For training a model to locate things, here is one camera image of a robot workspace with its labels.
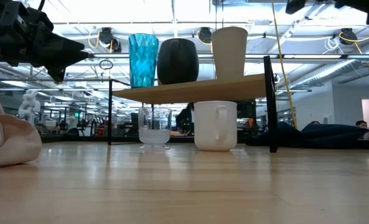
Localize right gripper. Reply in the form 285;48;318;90
285;0;369;26

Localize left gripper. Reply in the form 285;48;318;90
0;0;90;84

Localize tall cream cup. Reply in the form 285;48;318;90
210;26;249;81

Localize blue faceted plastic tumbler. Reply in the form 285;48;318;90
128;33;159;89

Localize black mug orange inside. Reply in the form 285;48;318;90
156;37;200;86

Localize clear glass cup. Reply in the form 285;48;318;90
138;106;173;150

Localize white ceramic mug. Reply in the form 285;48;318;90
193;100;238;152

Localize wooden shelf black legs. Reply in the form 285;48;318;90
107;55;279;154

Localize white robot figure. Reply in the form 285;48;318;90
17;89;42;126

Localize pink cloth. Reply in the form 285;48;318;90
0;70;43;169

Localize hanging black cable loop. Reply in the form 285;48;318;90
98;58;114;71

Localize black ceiling cable reel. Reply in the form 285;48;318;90
339;27;358;45
197;26;213;45
98;27;123;54

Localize yellow cable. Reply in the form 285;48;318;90
271;0;298;130

